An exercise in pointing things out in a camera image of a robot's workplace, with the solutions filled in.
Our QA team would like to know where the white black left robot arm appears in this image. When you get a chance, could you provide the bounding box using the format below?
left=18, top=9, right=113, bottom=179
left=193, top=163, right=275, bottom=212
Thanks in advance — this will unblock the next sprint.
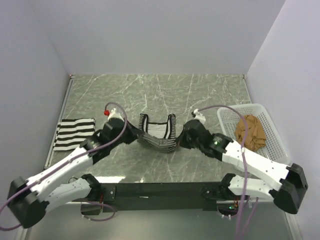
left=6, top=118, right=143, bottom=229

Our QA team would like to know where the purple striped tank top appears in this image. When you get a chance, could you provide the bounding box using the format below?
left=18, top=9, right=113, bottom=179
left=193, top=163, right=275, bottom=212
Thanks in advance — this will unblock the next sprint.
left=138, top=113, right=177, bottom=154

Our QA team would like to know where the orange garment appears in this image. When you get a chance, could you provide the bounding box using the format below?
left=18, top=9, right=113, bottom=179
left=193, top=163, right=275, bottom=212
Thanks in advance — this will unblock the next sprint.
left=235, top=114, right=267, bottom=152

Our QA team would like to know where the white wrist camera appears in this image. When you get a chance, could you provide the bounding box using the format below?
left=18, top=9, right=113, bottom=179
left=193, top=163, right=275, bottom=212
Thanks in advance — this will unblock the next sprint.
left=103, top=108, right=124, bottom=121
left=191, top=108, right=206, bottom=125

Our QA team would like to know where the white plastic laundry basket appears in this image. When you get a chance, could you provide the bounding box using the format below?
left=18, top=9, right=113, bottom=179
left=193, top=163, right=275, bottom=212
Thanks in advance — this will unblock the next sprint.
left=217, top=103, right=291, bottom=165

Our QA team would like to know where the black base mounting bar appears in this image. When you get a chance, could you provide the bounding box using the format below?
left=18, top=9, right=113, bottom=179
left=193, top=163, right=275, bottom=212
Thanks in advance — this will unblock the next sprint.
left=84, top=181, right=241, bottom=211

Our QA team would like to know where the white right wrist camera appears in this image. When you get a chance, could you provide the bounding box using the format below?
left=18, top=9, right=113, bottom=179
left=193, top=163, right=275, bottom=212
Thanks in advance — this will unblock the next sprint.
left=191, top=108, right=206, bottom=125

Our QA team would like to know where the black white striped tank top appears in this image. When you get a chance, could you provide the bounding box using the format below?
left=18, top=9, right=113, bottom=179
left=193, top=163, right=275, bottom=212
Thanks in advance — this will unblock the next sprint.
left=53, top=118, right=96, bottom=152

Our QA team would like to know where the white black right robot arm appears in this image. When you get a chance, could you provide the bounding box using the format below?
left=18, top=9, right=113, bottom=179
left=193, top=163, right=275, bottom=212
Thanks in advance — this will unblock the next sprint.
left=178, top=119, right=308, bottom=215

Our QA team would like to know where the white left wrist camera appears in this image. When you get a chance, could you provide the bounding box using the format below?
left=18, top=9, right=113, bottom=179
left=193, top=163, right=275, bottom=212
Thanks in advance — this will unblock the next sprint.
left=103, top=108, right=124, bottom=121

